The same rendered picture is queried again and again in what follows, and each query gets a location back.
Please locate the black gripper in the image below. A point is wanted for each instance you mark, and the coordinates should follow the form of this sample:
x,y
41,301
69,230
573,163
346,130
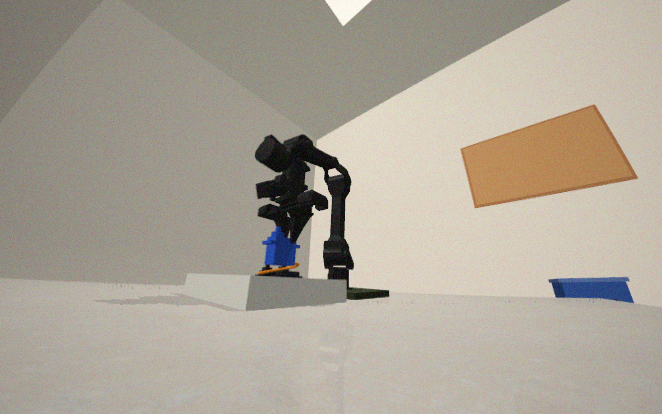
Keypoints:
x,y
299,208

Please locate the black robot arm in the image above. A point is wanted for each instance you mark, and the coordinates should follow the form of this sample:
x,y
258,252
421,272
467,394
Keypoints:
x,y
289,158

